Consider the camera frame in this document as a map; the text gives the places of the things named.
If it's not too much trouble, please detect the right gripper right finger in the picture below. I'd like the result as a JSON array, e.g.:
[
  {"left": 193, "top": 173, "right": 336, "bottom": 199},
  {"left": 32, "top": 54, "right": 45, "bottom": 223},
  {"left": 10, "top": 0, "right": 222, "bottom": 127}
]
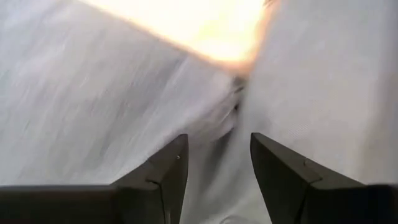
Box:
[{"left": 250, "top": 133, "right": 366, "bottom": 224}]

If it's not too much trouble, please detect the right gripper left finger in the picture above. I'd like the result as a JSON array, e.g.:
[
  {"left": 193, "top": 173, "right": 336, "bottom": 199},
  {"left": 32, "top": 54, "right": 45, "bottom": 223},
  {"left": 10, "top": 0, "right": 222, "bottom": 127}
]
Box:
[{"left": 110, "top": 133, "right": 190, "bottom": 224}]

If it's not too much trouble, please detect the light blue denim garment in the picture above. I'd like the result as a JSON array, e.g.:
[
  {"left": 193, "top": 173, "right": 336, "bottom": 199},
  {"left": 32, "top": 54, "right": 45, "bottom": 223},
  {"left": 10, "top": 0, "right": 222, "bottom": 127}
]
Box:
[{"left": 0, "top": 0, "right": 398, "bottom": 224}]

